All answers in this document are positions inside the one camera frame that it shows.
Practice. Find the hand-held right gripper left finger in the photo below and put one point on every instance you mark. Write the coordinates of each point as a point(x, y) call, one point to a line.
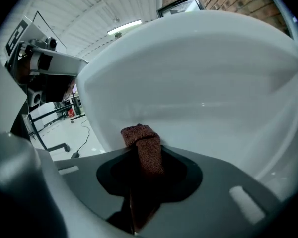
point(77, 182)

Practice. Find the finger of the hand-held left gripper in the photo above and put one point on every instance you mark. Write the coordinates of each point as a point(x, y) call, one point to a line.
point(54, 88)
point(62, 63)

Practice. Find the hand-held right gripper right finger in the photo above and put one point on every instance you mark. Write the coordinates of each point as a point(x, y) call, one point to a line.
point(226, 195)

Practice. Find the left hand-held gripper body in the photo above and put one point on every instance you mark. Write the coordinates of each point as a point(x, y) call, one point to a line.
point(20, 38)

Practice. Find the brown cloth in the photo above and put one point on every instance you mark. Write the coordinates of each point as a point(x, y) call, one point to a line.
point(149, 152)

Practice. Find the black glass-door fridge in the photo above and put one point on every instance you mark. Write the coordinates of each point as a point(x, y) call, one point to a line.
point(181, 6)

